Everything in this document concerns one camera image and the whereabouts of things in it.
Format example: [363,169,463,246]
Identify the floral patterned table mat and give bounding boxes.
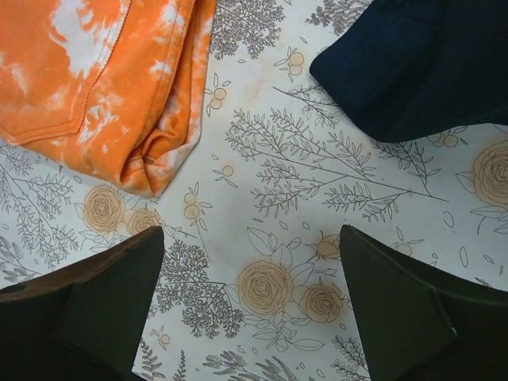
[1,1,507,380]

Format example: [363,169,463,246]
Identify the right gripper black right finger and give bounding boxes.
[340,225,507,380]

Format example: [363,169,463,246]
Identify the orange tie-dye folded shorts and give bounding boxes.
[1,1,216,197]

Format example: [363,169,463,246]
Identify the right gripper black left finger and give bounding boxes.
[1,226,164,380]

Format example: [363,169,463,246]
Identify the navy blue shorts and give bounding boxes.
[310,1,507,143]

